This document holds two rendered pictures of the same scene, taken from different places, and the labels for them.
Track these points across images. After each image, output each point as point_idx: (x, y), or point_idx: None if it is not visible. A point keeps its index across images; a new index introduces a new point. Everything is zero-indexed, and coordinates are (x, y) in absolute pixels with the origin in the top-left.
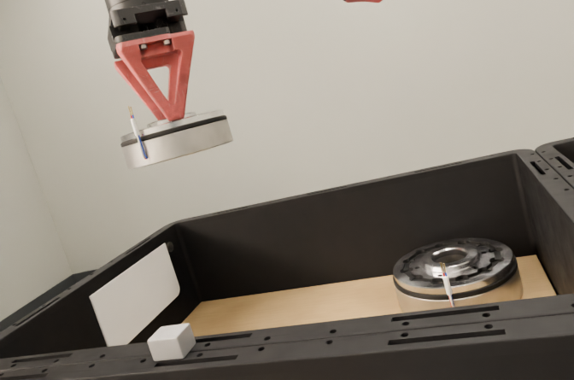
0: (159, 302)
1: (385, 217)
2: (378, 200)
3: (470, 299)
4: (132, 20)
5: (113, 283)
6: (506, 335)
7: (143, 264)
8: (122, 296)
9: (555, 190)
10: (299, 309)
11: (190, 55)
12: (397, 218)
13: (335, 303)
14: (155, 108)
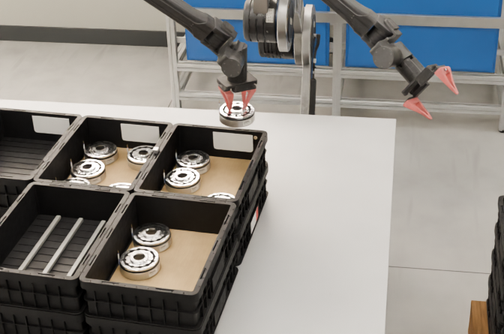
0: (239, 148)
1: None
2: None
3: None
4: (218, 83)
5: (222, 133)
6: (135, 179)
7: (237, 135)
8: (224, 138)
9: (186, 194)
10: (235, 183)
11: (228, 100)
12: None
13: (234, 190)
14: (242, 100)
